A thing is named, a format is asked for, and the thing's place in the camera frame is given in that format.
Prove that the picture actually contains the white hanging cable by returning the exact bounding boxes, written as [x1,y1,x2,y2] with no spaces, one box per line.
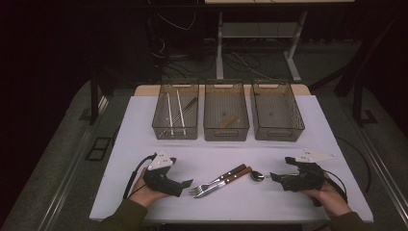
[147,0,197,32]

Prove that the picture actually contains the black floor cable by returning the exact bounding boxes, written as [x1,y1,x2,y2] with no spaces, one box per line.
[335,136,372,194]

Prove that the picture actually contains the left hand-held gripper black cable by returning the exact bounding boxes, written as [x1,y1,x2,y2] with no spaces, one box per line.
[123,153,157,200]

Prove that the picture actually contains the person's left hand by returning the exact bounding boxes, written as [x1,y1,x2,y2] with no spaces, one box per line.
[128,167,168,209]

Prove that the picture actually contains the right hand-held gripper black cable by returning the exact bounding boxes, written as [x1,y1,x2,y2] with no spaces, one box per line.
[323,168,349,204]

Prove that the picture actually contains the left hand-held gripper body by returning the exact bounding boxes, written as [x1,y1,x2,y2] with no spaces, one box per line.
[142,149,185,198]

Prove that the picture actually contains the metal spoon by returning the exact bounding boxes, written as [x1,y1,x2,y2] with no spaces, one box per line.
[249,170,273,183]

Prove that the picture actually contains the hand-held gripper black cable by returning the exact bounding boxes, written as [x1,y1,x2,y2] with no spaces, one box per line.
[323,168,349,204]
[123,153,157,200]

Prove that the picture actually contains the black metal stand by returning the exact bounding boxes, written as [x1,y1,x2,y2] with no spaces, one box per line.
[89,68,115,126]
[309,15,408,128]

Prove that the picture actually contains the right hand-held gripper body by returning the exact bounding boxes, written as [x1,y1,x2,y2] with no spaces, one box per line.
[281,147,338,193]

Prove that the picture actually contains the metal floor rail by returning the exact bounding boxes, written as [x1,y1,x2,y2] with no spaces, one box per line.
[354,123,408,220]
[38,95,111,231]

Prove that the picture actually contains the small wooden spoon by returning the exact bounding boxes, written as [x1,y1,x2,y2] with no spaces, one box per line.
[219,115,241,129]

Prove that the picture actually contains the person's right hand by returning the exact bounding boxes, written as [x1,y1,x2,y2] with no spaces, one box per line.
[302,172,353,219]

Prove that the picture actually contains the white desk with metal legs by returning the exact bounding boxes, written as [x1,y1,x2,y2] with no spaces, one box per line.
[204,0,355,83]

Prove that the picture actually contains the transparent brown plastic bin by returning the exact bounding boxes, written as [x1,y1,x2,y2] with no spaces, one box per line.
[203,79,250,142]
[151,79,200,141]
[249,79,306,142]

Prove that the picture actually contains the white table mat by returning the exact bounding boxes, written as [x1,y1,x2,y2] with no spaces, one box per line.
[89,94,374,223]

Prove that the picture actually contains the tangle of black floor cables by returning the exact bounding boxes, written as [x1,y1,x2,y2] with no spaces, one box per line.
[150,35,290,81]

